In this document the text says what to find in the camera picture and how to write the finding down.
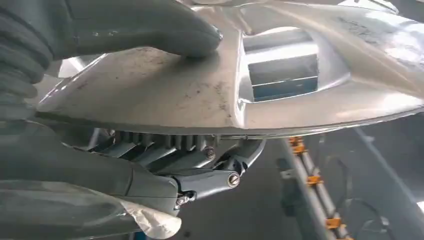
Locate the metal rail with orange clips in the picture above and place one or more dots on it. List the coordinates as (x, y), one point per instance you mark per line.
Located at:
(314, 192)

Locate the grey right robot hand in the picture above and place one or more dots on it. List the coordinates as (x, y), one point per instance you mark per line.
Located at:
(139, 26)

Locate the ribbed grey right arm sleeve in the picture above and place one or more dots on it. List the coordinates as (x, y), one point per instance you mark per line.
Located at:
(20, 63)

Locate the clear plastic film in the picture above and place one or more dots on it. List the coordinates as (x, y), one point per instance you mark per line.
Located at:
(155, 222)

